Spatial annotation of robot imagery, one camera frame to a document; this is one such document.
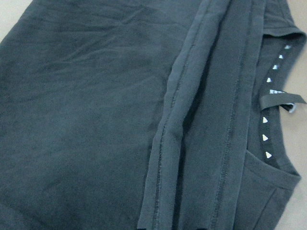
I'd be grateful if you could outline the dark navy printed t-shirt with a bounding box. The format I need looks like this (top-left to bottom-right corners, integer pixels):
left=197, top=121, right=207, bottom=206
left=0, top=0, right=307, bottom=230

